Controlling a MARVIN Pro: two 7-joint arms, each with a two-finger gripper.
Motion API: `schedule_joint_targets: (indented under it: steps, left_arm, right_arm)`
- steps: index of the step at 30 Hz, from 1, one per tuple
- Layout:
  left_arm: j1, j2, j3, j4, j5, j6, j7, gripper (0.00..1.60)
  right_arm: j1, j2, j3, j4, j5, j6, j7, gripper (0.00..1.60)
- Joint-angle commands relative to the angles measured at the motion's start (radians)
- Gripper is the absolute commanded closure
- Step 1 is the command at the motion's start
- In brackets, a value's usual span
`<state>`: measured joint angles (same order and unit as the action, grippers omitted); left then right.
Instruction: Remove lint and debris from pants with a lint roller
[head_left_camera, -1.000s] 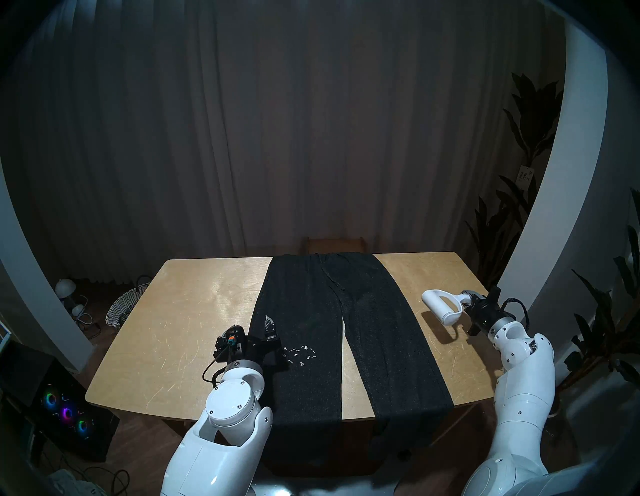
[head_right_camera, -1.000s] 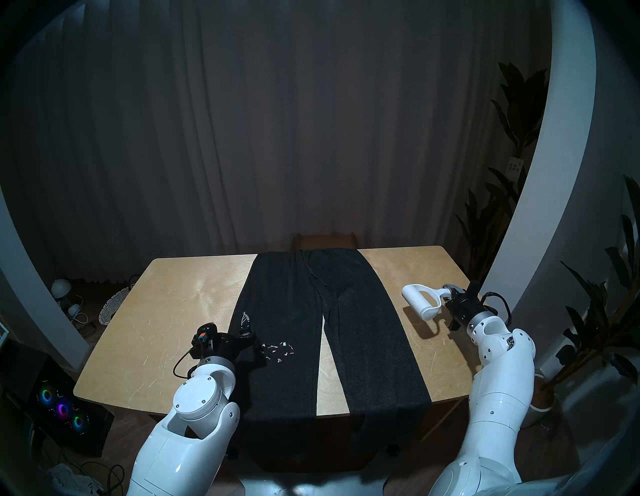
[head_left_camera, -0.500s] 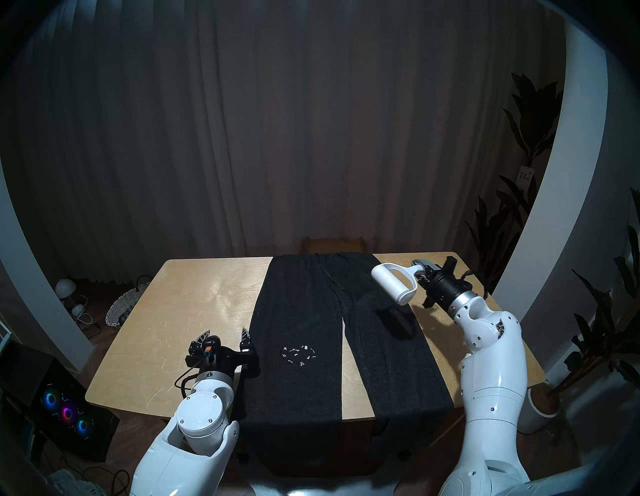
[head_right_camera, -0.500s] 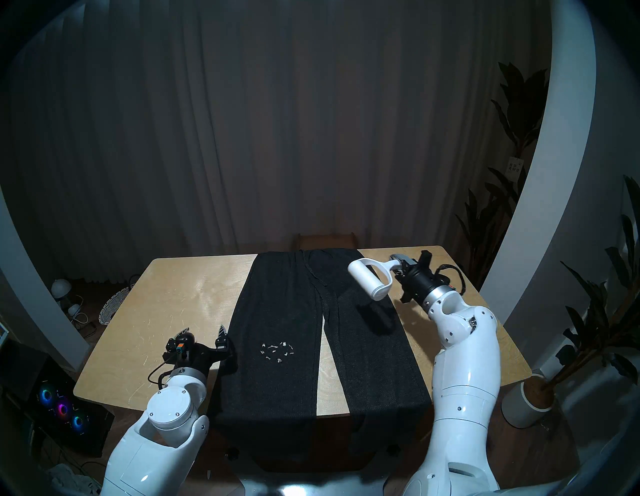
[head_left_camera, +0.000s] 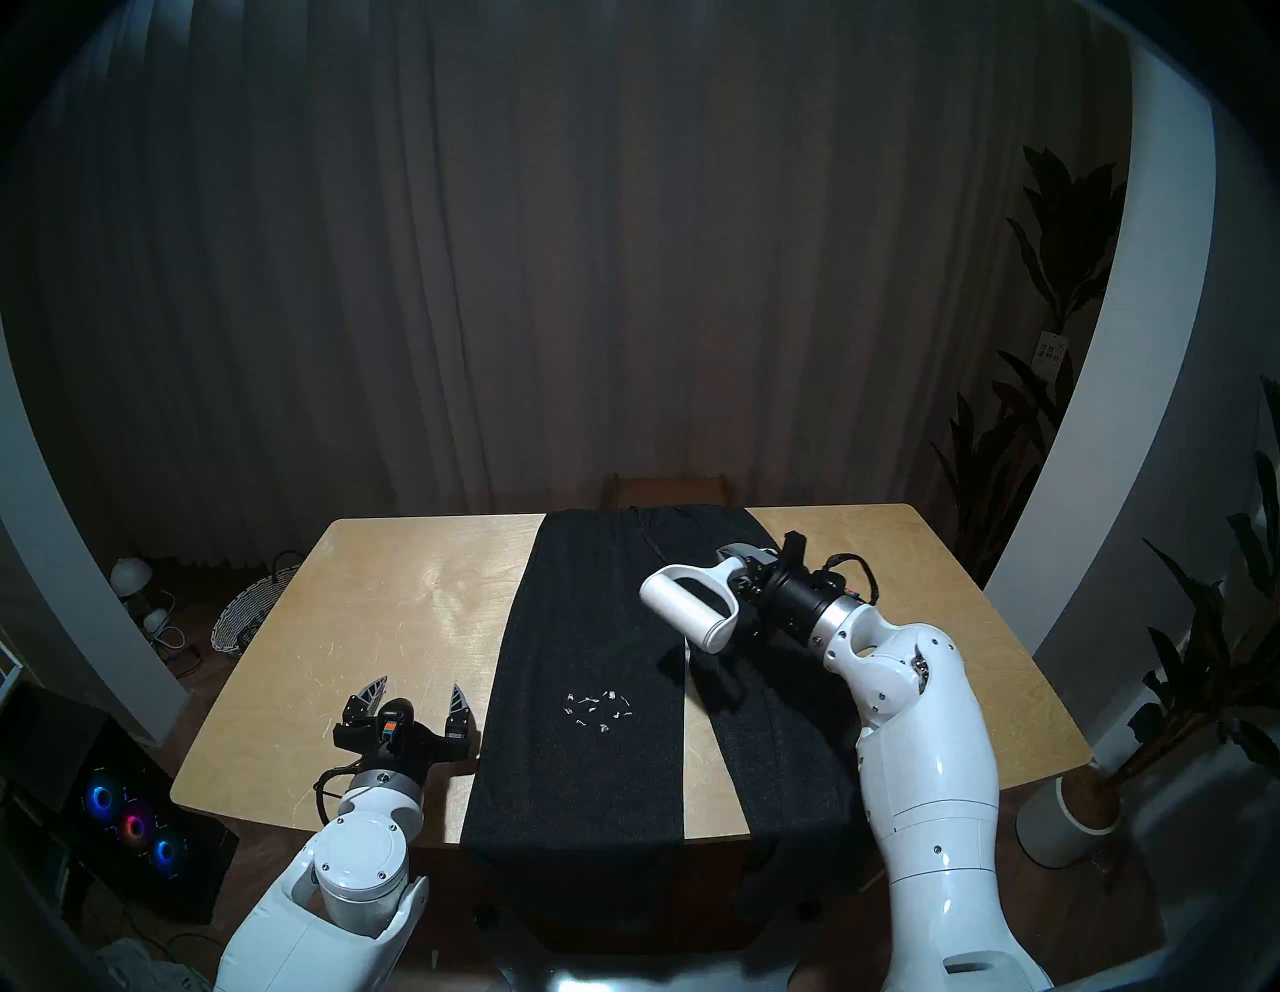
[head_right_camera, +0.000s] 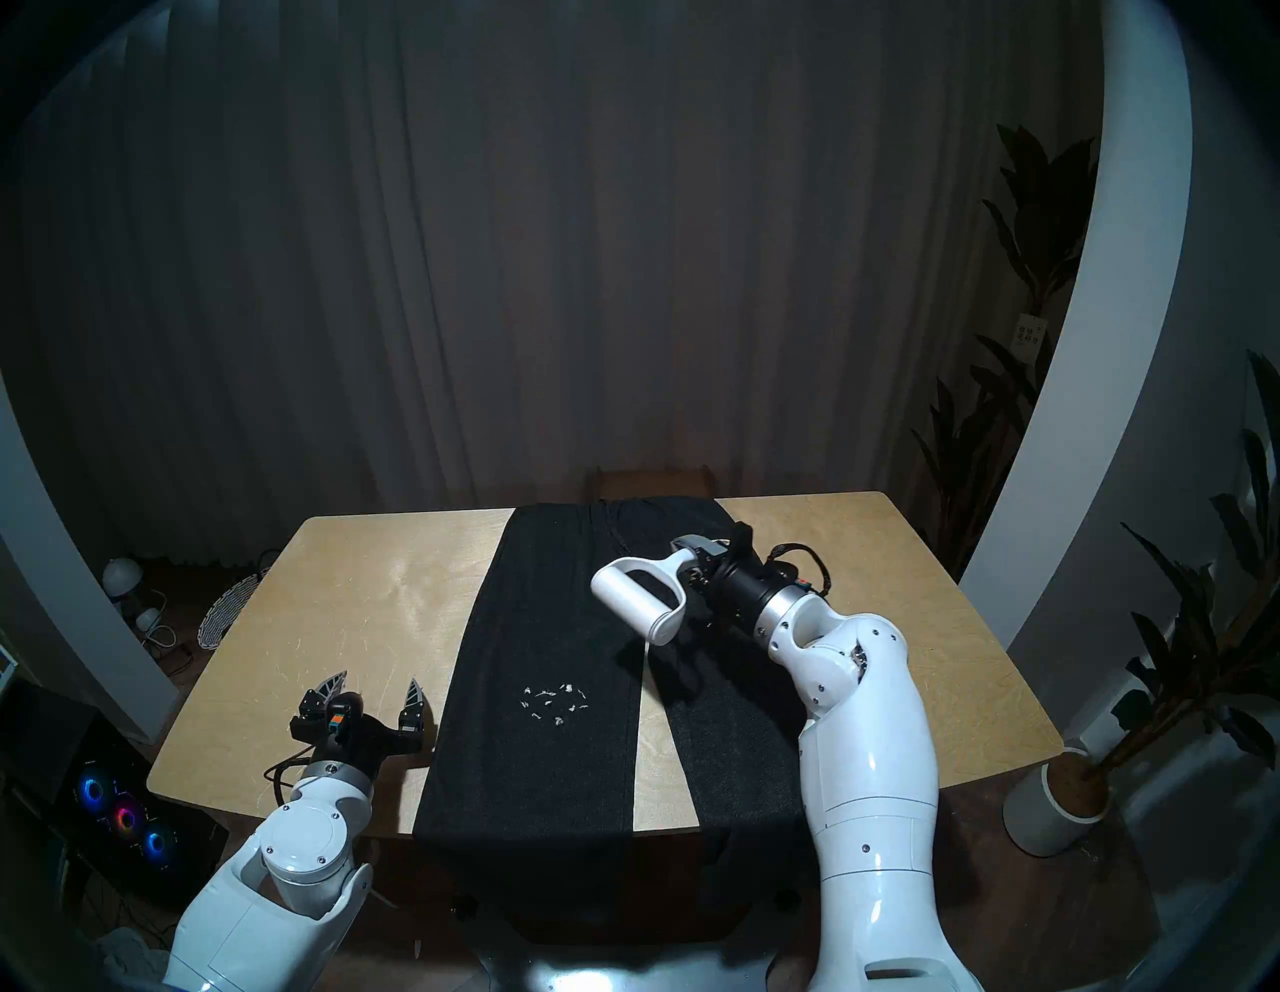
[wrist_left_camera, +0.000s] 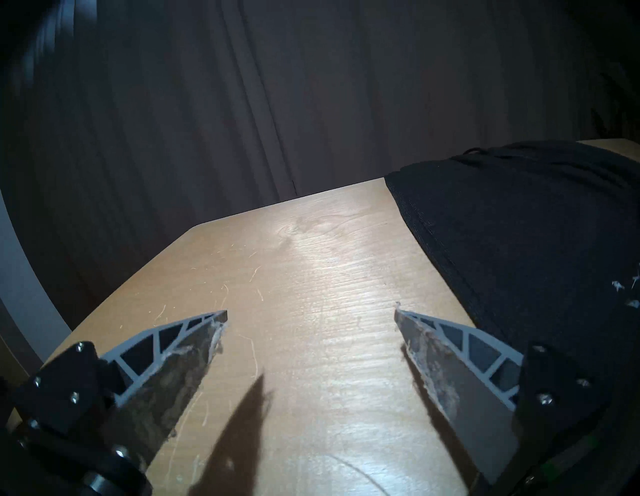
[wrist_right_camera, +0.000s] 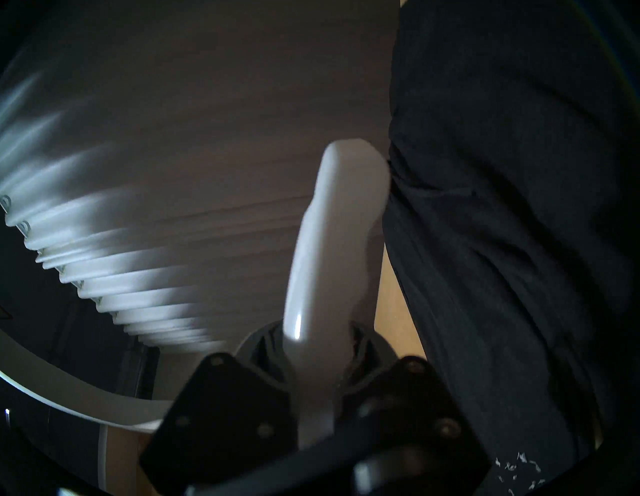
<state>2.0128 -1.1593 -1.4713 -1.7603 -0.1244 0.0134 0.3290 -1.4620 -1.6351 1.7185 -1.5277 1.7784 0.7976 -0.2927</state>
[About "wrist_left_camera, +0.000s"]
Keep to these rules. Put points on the grey pleated curtain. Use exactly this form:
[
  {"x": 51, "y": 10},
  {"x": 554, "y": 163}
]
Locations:
[{"x": 200, "y": 100}]

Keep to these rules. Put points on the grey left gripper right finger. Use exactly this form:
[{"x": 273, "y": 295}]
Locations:
[{"x": 465, "y": 390}]

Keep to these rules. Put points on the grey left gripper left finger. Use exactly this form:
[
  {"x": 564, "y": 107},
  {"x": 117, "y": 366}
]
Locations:
[{"x": 150, "y": 395}]

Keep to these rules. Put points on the white lint scraps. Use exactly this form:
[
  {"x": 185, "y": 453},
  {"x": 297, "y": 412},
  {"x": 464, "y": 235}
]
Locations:
[{"x": 618, "y": 286}]

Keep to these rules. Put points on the black pants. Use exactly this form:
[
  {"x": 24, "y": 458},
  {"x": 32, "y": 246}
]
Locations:
[{"x": 525, "y": 225}]

